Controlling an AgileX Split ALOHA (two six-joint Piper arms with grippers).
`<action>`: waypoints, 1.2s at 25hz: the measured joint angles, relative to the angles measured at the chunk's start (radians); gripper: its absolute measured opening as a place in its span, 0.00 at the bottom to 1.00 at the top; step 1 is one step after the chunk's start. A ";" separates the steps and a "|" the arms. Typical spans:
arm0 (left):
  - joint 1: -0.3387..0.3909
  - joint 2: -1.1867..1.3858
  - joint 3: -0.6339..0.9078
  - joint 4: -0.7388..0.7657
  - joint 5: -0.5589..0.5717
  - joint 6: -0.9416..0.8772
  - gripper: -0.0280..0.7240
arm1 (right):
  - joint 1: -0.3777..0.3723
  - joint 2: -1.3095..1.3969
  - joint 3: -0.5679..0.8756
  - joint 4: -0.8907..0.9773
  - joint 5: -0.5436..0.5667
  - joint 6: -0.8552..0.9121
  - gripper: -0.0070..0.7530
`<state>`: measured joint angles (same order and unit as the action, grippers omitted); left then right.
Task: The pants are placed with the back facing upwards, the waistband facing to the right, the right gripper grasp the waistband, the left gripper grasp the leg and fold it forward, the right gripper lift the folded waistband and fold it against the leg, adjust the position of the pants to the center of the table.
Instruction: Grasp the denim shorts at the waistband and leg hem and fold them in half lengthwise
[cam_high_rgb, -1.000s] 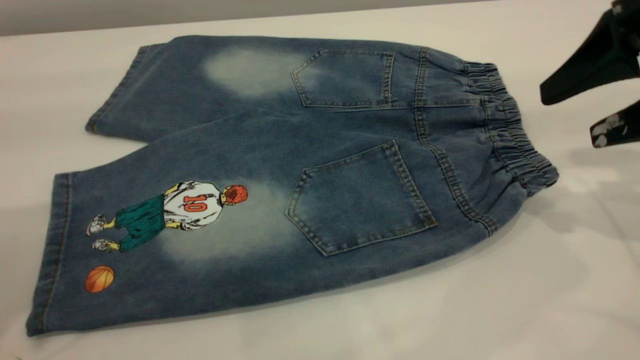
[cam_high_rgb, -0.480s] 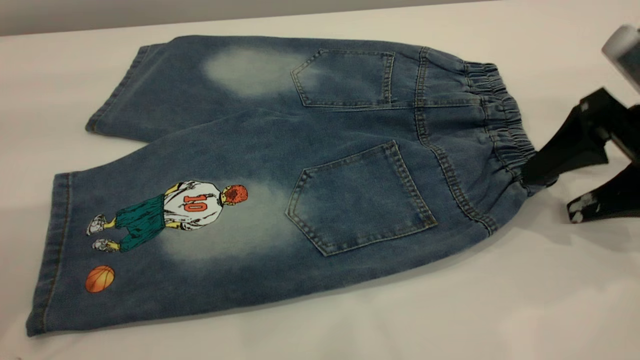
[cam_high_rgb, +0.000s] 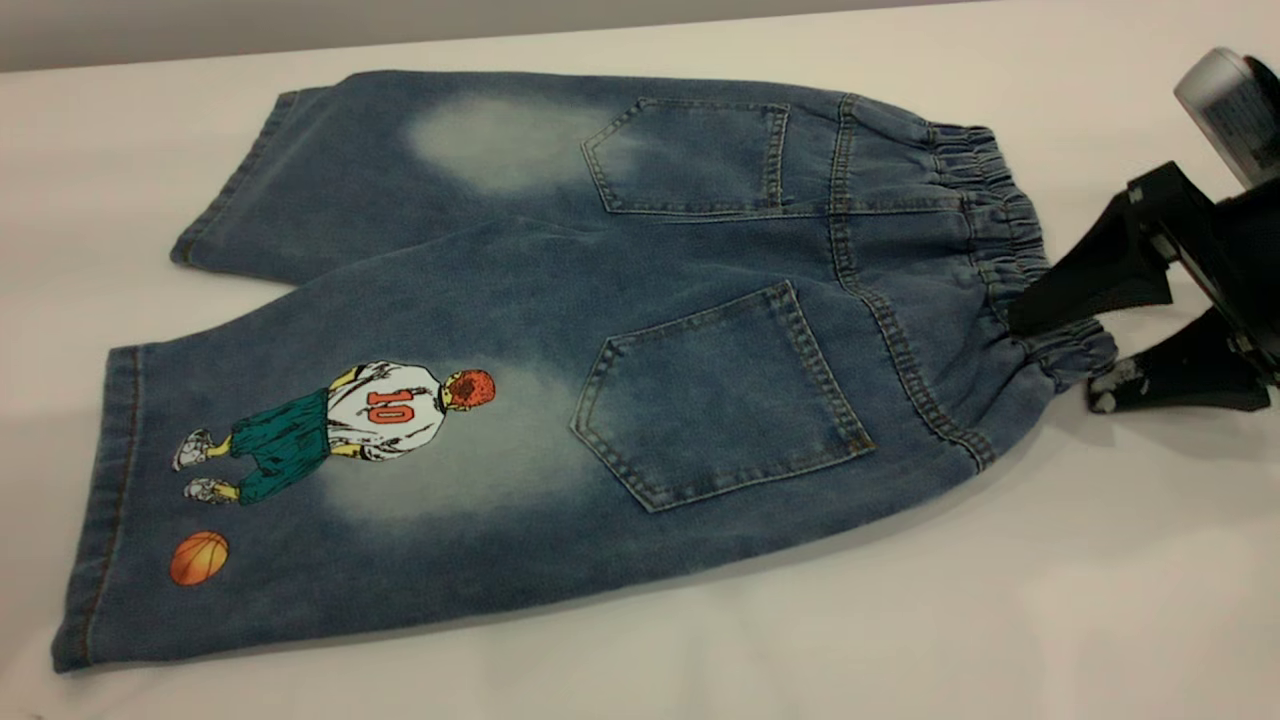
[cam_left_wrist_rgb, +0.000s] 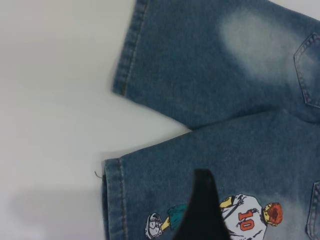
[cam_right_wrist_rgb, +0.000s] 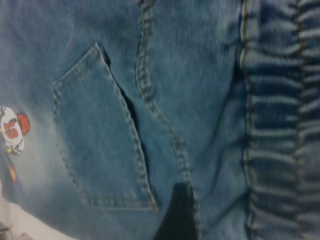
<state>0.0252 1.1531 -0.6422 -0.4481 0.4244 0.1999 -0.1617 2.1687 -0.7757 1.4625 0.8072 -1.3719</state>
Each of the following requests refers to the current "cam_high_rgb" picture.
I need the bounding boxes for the blue denim shorts with print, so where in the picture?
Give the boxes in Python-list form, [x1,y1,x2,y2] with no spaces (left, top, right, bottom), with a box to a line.
[52,68,1119,673]

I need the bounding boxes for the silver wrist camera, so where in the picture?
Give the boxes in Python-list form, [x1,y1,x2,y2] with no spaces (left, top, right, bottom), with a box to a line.
[1175,48,1280,189]

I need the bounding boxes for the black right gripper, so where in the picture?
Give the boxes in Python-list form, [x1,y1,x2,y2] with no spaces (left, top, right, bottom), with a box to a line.
[1008,162,1280,413]

